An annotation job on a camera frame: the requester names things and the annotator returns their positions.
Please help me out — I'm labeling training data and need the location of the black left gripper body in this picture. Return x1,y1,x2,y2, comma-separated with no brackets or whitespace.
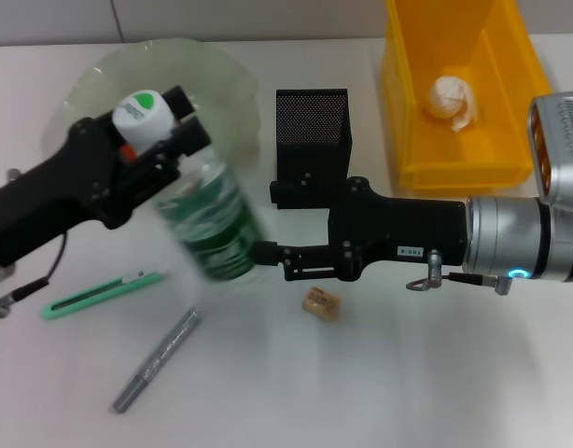
0,115,181,270

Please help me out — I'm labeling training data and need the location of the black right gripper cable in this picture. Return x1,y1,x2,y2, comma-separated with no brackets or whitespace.
405,248,512,296

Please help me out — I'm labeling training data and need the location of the yellow plastic bin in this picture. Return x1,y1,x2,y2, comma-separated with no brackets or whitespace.
379,0,553,190

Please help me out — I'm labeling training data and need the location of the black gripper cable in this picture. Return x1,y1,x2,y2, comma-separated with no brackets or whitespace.
0,231,69,319
405,248,512,296

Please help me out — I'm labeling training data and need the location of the white paper ball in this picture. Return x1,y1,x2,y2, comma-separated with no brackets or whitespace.
424,74,480,133

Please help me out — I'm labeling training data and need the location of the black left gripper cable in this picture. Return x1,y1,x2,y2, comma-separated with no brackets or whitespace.
0,231,69,319

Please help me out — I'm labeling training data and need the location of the mint green utility knife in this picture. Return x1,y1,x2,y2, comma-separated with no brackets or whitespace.
41,269,165,322

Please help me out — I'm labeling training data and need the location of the clear green-label water bottle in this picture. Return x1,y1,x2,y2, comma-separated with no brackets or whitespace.
111,88,270,287

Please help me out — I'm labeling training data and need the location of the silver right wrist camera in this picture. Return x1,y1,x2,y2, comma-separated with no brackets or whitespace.
527,91,573,207

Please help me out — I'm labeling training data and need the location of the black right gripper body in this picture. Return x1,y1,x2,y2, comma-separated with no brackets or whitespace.
327,175,470,284

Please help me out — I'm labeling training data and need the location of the pale green glass fruit plate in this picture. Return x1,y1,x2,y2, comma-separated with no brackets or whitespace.
63,36,262,181

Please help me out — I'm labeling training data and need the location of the small beige eraser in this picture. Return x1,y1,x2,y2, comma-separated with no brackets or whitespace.
300,286,342,322

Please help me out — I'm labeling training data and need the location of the silver glitter pen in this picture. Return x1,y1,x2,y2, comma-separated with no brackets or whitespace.
109,306,203,414

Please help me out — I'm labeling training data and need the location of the black mesh pen holder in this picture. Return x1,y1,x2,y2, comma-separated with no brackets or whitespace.
274,87,354,210

